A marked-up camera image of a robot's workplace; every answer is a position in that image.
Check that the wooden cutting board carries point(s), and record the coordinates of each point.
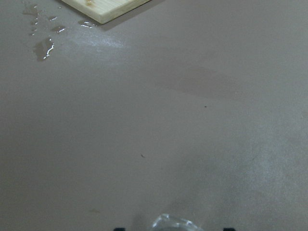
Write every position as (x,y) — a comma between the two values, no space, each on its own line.
(104,11)

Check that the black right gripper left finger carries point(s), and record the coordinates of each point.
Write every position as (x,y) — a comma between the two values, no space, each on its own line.
(119,229)

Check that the clear glass shaker cup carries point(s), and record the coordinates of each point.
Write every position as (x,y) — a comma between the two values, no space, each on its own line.
(167,222)

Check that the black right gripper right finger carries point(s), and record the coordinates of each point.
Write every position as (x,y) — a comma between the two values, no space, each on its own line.
(229,229)

